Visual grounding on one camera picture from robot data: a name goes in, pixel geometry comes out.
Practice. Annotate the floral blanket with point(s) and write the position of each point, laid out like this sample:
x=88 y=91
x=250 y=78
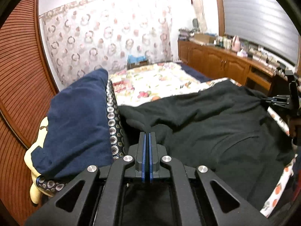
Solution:
x=152 y=82

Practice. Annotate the pink circle pattern curtain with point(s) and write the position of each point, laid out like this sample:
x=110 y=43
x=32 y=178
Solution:
x=83 y=36

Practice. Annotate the black printed t-shirt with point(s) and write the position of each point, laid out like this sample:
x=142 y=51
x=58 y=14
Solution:
x=176 y=123

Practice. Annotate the wooden sideboard cabinet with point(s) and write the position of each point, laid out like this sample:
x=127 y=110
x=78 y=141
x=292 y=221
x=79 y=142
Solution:
x=215 y=63

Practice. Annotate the cardboard box on cabinet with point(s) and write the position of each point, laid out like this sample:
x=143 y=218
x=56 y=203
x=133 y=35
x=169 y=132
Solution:
x=205 y=38

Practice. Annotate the navy bed skirt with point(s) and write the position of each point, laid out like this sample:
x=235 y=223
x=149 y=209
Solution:
x=194 y=73

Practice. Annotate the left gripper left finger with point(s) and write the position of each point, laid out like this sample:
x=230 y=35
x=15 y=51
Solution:
x=77 y=203

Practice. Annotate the box with blue cloth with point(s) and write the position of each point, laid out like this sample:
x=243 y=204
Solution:
x=134 y=62

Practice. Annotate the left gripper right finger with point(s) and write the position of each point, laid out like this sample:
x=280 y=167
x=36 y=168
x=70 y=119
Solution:
x=198 y=196

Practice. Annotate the navy blue folded garment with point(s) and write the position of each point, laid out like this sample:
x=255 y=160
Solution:
x=78 y=131

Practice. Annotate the stack of papers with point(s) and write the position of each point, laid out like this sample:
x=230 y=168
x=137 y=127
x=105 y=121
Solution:
x=185 y=34

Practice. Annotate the dark patterned folded garment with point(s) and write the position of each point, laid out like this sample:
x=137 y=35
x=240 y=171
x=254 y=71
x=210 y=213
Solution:
x=116 y=137

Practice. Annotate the orange print bed sheet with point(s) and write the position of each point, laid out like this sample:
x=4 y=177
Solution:
x=244 y=145

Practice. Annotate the yellow plush toy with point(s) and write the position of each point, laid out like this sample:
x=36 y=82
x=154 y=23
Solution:
x=39 y=186

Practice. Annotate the grey window blind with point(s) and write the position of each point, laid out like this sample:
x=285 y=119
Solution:
x=263 y=22

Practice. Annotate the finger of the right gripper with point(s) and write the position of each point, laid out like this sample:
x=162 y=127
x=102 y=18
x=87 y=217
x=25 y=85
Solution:
x=277 y=103
x=277 y=98

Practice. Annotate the pink kettle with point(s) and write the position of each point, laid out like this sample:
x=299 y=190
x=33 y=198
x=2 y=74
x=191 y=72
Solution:
x=236 y=44

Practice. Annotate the pink tissue pack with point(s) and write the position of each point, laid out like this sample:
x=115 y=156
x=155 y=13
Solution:
x=242 y=53

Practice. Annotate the person's right hand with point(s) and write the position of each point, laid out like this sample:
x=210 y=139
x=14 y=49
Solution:
x=294 y=130

